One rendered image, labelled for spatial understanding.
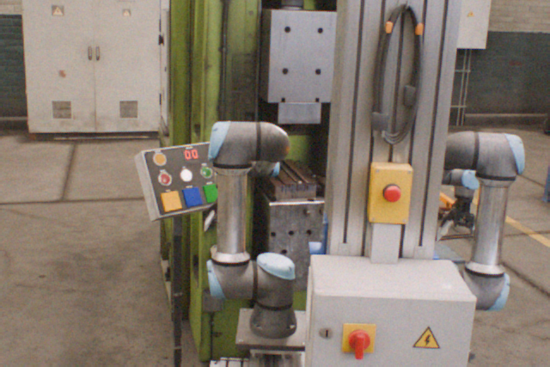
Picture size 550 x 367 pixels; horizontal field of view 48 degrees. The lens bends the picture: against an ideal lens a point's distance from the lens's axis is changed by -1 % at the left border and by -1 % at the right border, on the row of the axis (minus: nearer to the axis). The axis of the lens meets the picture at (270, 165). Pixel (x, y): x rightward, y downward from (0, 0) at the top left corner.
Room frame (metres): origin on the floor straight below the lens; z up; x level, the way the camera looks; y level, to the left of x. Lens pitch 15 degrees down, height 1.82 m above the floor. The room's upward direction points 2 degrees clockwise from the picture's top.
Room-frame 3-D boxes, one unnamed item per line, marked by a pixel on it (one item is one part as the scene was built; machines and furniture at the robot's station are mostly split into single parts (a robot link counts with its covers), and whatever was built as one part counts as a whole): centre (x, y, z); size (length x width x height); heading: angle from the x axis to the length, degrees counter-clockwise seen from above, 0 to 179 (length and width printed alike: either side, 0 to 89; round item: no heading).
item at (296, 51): (3.00, -0.11, 1.56); 0.42 x 0.39 x 0.40; 15
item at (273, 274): (1.77, -0.02, 0.98); 0.13 x 0.12 x 0.14; 97
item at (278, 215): (3.01, -0.12, 0.69); 0.56 x 0.38 x 0.45; 15
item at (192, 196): (2.46, 0.32, 1.01); 0.07 x 0.05 x 0.07; 130
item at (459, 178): (2.15, -0.70, 1.23); 0.11 x 0.11 x 0.08; 82
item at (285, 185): (2.99, -0.07, 0.96); 0.42 x 0.20 x 0.09; 15
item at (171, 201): (2.40, 0.40, 1.01); 0.07 x 0.05 x 0.07; 130
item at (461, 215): (2.24, -0.73, 1.07); 0.09 x 0.08 x 0.12; 0
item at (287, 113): (2.99, -0.07, 1.32); 0.42 x 0.20 x 0.10; 15
